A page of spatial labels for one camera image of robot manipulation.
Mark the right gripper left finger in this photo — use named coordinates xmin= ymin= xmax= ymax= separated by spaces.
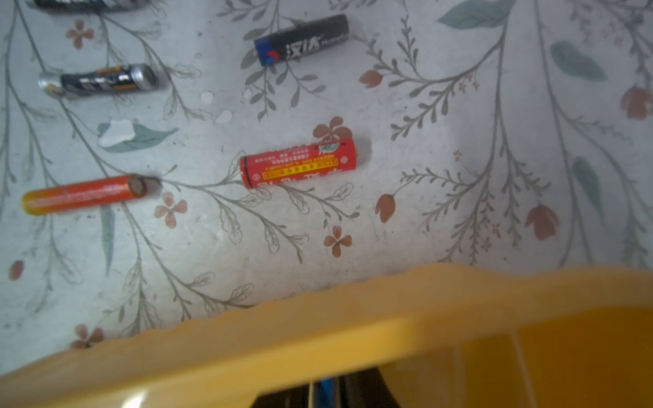
xmin=252 ymin=385 xmax=309 ymax=408

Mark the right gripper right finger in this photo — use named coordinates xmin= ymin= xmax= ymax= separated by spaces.
xmin=338 ymin=368 xmax=400 ymax=408

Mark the yellow plastic storage box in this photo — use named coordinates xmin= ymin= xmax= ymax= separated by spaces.
xmin=1 ymin=263 xmax=652 ymax=407

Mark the red battery mat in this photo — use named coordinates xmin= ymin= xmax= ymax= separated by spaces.
xmin=239 ymin=138 xmax=357 ymax=189

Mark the orange battery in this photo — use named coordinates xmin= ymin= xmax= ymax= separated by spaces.
xmin=21 ymin=174 xmax=147 ymax=216

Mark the black blue battery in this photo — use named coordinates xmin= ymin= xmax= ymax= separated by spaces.
xmin=253 ymin=14 xmax=350 ymax=67

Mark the dark battery mat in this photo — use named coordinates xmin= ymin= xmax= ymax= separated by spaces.
xmin=37 ymin=64 xmax=158 ymax=99

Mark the dark battery top edge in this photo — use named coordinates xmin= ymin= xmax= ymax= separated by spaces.
xmin=27 ymin=0 xmax=146 ymax=13

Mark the floral table mat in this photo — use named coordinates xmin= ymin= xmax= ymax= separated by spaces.
xmin=1 ymin=1 xmax=652 ymax=373

